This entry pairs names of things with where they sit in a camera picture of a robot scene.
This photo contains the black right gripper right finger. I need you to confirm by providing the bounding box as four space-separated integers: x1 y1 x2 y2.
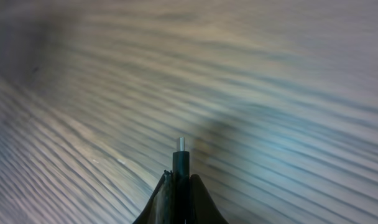
190 174 228 224

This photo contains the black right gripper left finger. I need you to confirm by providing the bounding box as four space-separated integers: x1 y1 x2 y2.
133 170 174 224

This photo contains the black USB charging cable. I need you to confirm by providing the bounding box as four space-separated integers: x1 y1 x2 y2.
172 136 191 224

